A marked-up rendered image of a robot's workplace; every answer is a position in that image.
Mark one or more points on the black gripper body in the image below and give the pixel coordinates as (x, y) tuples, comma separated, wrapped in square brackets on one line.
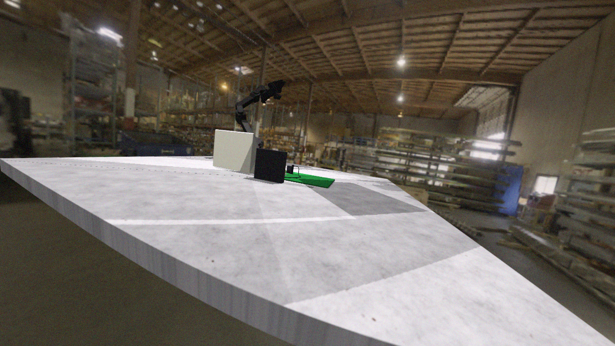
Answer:
[(271, 89)]

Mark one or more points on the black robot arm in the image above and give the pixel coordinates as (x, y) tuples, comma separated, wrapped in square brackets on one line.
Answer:
[(254, 96)]

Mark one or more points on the green circuit board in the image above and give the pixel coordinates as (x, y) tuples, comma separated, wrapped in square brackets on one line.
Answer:
[(309, 179)]

